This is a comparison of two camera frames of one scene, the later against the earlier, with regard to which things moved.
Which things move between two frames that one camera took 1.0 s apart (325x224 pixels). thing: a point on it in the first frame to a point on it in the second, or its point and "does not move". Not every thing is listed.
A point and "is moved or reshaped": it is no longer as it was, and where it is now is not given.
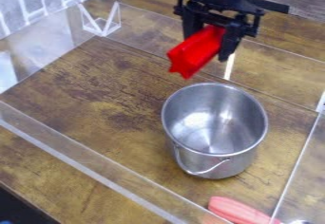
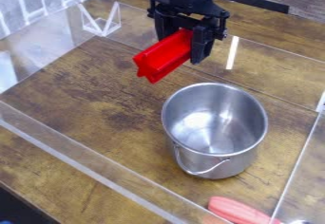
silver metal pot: (214, 122) does not move
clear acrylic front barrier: (78, 185) does not move
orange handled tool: (238, 213) does not move
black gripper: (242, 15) to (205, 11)
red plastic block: (195, 51) is moved or reshaped
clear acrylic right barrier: (302, 203) does not move
